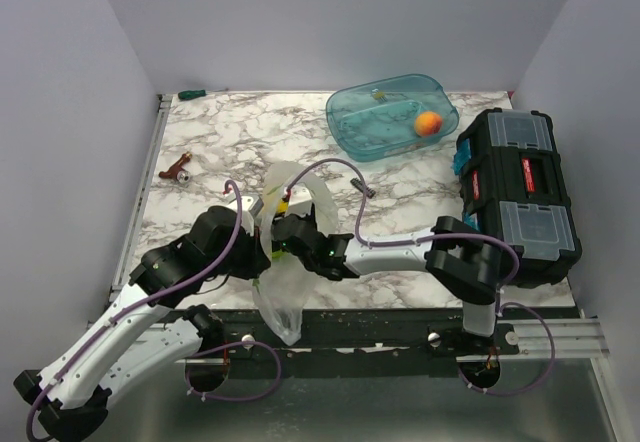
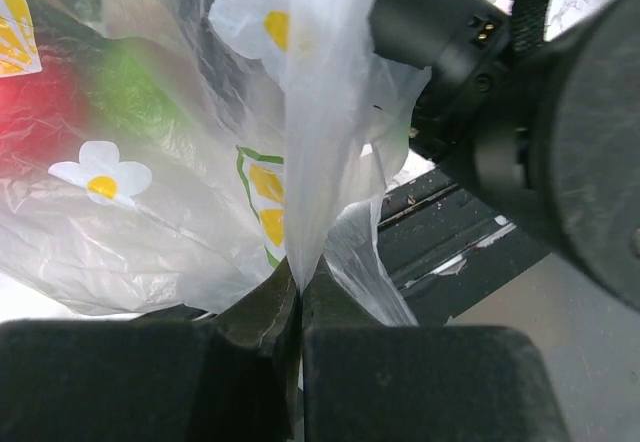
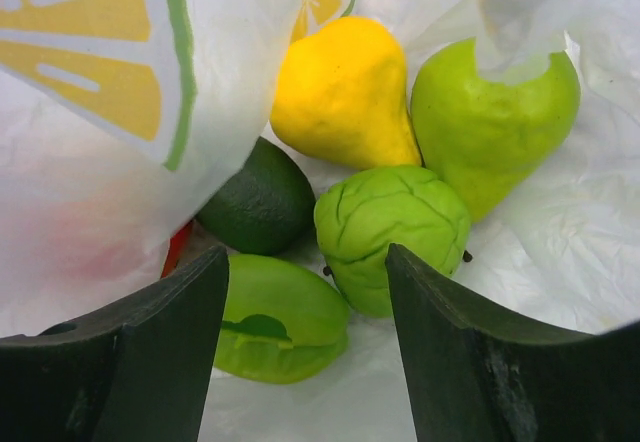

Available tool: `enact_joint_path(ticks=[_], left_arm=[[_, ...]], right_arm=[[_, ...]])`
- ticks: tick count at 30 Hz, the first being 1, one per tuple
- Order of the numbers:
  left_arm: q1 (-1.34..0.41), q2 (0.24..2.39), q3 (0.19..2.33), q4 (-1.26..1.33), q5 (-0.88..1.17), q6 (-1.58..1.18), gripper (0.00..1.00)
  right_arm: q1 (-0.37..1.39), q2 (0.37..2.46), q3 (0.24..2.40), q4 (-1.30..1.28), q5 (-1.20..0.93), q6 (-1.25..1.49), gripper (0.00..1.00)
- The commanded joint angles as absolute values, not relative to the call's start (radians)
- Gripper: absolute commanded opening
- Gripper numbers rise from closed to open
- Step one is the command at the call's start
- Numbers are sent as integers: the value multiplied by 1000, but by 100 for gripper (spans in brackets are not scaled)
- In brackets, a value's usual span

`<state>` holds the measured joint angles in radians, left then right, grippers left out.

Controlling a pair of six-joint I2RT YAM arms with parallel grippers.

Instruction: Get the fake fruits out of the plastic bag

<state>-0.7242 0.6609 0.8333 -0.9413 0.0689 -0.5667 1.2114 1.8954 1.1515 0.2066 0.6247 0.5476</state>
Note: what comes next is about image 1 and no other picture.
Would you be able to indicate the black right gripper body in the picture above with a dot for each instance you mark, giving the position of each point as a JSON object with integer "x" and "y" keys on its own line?
{"x": 310, "y": 217}

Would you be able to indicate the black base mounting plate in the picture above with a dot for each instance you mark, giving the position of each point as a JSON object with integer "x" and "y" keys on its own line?
{"x": 321, "y": 327}

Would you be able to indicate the brown metal-tipped tool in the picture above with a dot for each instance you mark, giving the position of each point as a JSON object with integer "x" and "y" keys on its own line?
{"x": 176, "y": 172}

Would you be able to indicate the yellow fake fruit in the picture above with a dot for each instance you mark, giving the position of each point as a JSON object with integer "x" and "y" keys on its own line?
{"x": 282, "y": 207}

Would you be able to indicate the aluminium side rail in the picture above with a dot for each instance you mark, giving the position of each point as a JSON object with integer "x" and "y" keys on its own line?
{"x": 135, "y": 220}

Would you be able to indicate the orange fake peach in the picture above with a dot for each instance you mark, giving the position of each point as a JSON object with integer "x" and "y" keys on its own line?
{"x": 428, "y": 123}

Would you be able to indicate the black tool box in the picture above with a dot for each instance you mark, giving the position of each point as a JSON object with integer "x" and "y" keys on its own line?
{"x": 513, "y": 189}

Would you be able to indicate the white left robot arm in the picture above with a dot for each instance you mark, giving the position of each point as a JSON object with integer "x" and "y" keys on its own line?
{"x": 71, "y": 397}

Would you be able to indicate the green handled screwdriver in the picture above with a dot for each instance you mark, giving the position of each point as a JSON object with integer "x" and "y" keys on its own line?
{"x": 188, "y": 95}

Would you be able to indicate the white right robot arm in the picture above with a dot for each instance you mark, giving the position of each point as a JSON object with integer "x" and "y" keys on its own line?
{"x": 470, "y": 265}

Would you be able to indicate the teal plastic tray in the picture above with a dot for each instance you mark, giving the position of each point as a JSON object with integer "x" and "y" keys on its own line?
{"x": 368, "y": 130}

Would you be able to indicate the aluminium front rail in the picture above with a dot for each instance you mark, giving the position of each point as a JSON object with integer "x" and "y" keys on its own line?
{"x": 558, "y": 338}

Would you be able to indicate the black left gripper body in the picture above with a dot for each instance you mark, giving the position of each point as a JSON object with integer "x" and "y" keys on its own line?
{"x": 244, "y": 262}

